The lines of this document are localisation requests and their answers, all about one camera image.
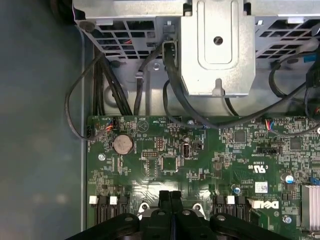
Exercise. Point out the coin cell battery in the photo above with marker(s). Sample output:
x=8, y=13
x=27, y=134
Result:
x=121, y=143

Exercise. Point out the perforated silver drive cage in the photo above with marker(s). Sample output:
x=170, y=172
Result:
x=137, y=10

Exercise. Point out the black PC case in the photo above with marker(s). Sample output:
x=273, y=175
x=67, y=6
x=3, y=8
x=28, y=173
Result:
x=37, y=125

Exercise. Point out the silver metal bracket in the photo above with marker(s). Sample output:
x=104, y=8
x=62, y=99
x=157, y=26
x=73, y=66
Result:
x=240, y=50

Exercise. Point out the RAM slot black clips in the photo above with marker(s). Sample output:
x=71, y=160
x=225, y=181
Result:
x=122, y=202
x=102, y=202
x=241, y=202

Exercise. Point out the green motherboard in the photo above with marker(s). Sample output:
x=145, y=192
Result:
x=200, y=170

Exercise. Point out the internal USB port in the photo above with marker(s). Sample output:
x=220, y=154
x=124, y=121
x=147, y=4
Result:
x=186, y=151

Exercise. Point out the small round capacitor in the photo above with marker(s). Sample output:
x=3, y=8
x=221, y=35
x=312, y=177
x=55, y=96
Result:
x=185, y=138

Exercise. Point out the blue top capacitor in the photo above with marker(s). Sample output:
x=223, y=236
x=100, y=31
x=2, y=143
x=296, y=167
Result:
x=290, y=178
x=236, y=190

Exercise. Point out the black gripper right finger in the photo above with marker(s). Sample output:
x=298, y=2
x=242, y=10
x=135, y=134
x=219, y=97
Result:
x=190, y=230

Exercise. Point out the silver board screw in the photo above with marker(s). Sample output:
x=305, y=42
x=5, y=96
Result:
x=286, y=220
x=101, y=157
x=190, y=122

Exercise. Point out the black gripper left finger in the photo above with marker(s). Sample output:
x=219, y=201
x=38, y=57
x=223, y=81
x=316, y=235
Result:
x=160, y=230

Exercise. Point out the silver finned heatsink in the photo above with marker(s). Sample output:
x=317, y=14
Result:
x=311, y=207

